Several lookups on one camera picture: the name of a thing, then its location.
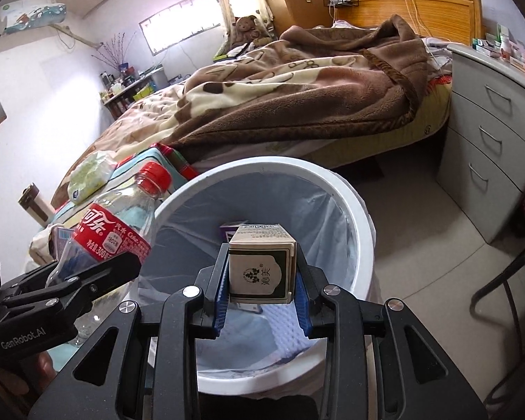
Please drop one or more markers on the small purple box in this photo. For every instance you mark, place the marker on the small purple box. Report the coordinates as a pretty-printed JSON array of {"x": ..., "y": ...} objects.
[{"x": 229, "y": 230}]

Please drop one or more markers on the white round trash bin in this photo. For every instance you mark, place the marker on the white round trash bin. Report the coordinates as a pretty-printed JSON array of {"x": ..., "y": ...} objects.
[{"x": 354, "y": 227}]

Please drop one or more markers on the brown teddy bear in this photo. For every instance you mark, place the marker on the brown teddy bear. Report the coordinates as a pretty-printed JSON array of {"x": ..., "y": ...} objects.
[{"x": 247, "y": 28}]

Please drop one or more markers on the dried branches in vase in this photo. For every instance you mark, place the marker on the dried branches in vase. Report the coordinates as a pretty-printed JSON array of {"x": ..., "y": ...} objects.
[{"x": 113, "y": 54}]

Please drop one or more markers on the cluttered side table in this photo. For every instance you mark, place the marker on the cluttered side table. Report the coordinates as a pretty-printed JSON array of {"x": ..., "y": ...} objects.
[{"x": 131, "y": 94}]

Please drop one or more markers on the translucent bin liner bag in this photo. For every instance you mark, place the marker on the translucent bin liner bag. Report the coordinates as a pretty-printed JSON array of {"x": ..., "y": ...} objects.
[{"x": 328, "y": 223}]

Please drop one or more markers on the green wipes packet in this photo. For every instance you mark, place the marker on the green wipes packet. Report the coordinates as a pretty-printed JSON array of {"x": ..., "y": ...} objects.
[{"x": 89, "y": 177}]

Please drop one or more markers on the wall air conditioner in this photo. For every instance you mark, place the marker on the wall air conditioner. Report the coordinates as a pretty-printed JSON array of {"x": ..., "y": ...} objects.
[{"x": 30, "y": 15}]

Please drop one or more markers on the cluster of small medicine boxes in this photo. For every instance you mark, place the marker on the cluster of small medicine boxes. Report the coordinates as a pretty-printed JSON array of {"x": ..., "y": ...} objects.
[{"x": 503, "y": 46}]

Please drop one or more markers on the grey bucket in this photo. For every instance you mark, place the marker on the grey bucket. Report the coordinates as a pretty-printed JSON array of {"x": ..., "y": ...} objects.
[{"x": 159, "y": 79}]

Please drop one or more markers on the grey drawer cabinet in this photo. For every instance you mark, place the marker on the grey drawer cabinet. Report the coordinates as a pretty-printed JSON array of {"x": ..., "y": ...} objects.
[{"x": 477, "y": 148}]

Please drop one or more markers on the beige thermos flask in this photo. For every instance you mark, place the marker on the beige thermos flask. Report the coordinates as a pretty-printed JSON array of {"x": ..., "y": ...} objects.
[{"x": 37, "y": 208}]

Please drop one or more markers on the small beige green carton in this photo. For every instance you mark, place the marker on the small beige green carton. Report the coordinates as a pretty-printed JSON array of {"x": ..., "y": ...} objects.
[{"x": 262, "y": 267}]

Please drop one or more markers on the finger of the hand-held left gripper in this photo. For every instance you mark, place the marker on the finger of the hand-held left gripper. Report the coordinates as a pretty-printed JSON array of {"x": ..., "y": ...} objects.
[
  {"x": 100, "y": 278},
  {"x": 26, "y": 280}
]

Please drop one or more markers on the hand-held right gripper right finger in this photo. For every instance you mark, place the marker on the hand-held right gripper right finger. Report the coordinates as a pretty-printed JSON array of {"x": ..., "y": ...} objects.
[{"x": 302, "y": 315}]

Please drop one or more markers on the wooden headboard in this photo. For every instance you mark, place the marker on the wooden headboard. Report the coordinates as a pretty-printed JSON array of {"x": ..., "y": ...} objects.
[{"x": 442, "y": 13}]

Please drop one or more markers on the wall power strip shelf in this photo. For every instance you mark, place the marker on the wall power strip shelf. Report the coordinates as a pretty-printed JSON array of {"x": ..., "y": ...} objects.
[{"x": 341, "y": 1}]

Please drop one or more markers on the person's left hand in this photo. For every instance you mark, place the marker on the person's left hand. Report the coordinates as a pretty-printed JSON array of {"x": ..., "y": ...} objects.
[{"x": 43, "y": 365}]

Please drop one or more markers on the bed with yellow sheet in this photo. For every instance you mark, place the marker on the bed with yellow sheet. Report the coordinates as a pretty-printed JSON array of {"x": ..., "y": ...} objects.
[{"x": 376, "y": 148}]

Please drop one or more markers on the black metal chair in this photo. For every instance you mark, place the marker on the black metal chair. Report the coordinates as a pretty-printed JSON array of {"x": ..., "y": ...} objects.
[{"x": 512, "y": 280}]

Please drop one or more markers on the brown cream fleece blanket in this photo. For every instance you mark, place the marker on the brown cream fleece blanket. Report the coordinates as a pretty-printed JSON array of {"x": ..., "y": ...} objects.
[{"x": 297, "y": 83}]

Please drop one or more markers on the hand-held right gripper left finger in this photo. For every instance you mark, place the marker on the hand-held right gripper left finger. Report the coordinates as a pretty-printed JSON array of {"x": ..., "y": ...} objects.
[{"x": 219, "y": 310}]

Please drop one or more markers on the clear plastic bottle red label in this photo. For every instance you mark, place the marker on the clear plastic bottle red label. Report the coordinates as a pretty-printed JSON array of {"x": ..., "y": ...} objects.
[{"x": 109, "y": 227}]

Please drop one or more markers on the window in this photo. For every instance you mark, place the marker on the window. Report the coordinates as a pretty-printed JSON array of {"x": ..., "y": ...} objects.
[{"x": 179, "y": 24}]

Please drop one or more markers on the air conditioner pipe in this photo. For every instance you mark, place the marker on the air conditioner pipe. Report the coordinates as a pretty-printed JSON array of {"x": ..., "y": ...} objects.
[{"x": 78, "y": 39}]

